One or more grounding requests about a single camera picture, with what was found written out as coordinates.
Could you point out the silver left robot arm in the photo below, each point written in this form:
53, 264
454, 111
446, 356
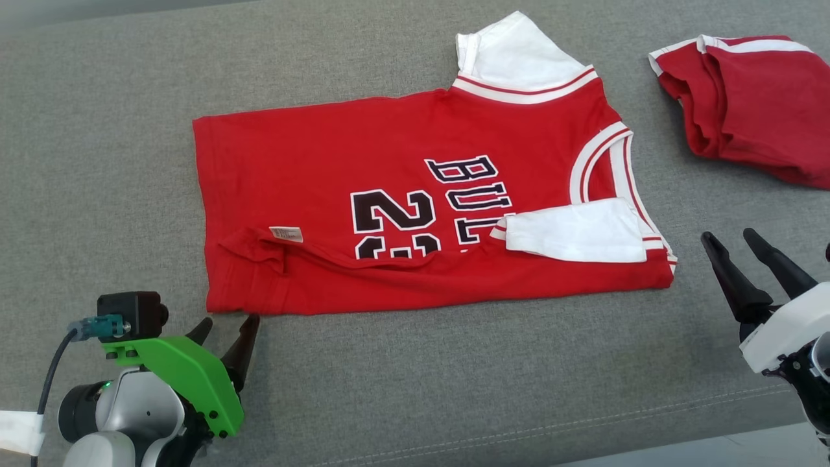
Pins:
130, 421

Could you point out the grey fabric sofa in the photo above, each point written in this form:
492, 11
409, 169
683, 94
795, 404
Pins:
97, 194

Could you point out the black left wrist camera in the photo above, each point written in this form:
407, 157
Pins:
136, 314

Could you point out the white tape strip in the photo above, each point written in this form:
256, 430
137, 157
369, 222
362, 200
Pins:
19, 431

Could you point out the red white-sleeved Bulls jersey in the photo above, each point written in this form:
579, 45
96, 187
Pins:
292, 168

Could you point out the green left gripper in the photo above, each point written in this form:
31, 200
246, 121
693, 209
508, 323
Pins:
188, 376

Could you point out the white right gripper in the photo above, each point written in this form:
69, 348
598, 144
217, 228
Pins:
788, 331

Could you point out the red Bulls 23 shorts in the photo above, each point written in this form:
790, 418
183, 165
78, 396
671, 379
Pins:
758, 110

